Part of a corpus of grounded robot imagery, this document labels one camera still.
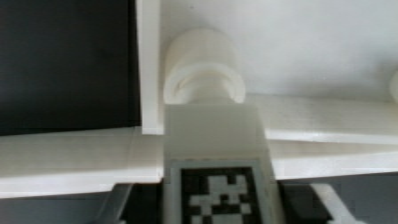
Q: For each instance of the white U-shaped obstacle fence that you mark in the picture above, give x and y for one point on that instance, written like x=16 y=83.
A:
x=77 y=162

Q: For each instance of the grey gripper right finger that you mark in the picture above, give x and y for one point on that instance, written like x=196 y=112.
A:
x=334 y=205

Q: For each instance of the white square table top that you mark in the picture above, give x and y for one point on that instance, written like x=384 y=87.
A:
x=317 y=61

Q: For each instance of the white table leg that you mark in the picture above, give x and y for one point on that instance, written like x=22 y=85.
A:
x=219 y=180

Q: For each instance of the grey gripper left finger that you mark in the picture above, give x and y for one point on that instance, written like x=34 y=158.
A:
x=109 y=215

